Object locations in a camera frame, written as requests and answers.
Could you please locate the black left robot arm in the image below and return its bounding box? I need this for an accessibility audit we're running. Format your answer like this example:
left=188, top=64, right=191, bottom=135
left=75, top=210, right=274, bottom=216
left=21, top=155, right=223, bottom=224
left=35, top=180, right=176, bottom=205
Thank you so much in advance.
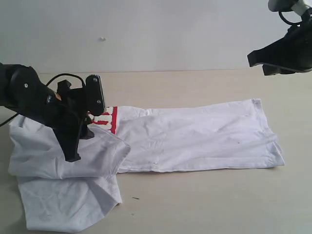
left=0, top=64, right=88, bottom=162

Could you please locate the black right camera cable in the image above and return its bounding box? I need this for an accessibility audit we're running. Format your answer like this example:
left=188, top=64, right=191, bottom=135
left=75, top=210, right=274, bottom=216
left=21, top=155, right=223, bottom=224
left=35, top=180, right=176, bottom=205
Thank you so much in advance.
left=277, top=9, right=303, bottom=26

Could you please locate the white t-shirt red lettering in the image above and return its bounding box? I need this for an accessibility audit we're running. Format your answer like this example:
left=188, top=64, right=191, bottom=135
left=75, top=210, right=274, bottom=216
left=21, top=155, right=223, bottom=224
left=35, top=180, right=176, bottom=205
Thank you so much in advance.
left=8, top=99, right=284, bottom=233

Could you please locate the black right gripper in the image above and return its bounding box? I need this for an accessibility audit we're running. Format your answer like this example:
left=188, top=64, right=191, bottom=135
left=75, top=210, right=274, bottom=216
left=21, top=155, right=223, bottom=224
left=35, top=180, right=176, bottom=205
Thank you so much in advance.
left=247, top=21, right=312, bottom=76

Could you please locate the wrist camera black silver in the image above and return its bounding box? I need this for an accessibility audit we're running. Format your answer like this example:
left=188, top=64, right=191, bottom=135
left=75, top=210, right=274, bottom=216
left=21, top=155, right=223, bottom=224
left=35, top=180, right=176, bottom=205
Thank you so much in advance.
left=268, top=0, right=298, bottom=12
left=85, top=74, right=105, bottom=116

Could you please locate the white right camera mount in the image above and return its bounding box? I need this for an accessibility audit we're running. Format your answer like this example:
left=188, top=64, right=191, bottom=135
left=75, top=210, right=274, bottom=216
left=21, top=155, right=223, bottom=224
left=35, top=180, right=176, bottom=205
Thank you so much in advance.
left=291, top=0, right=312, bottom=17

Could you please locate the black camera cable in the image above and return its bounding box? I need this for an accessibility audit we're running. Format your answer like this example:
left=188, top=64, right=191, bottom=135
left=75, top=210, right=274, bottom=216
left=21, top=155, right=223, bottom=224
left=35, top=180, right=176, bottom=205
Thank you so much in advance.
left=0, top=73, right=86, bottom=127
left=277, top=9, right=303, bottom=26

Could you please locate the right wrist camera black silver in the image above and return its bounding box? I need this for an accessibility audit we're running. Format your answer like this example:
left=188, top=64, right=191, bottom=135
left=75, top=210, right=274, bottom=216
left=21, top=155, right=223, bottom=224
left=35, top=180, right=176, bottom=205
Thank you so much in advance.
left=268, top=0, right=298, bottom=12

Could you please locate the left wrist camera black silver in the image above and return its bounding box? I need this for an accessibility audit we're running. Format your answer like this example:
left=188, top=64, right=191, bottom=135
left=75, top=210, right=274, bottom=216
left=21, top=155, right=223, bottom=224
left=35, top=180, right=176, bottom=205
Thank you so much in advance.
left=85, top=74, right=105, bottom=116

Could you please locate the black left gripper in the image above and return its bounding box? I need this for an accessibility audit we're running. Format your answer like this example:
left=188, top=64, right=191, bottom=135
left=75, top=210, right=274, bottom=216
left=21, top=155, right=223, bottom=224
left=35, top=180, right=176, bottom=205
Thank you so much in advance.
left=47, top=80, right=95, bottom=162

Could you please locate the black left camera cable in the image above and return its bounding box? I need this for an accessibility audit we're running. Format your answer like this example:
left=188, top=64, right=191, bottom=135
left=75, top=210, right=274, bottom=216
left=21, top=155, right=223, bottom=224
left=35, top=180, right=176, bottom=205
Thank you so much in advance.
left=0, top=73, right=86, bottom=127

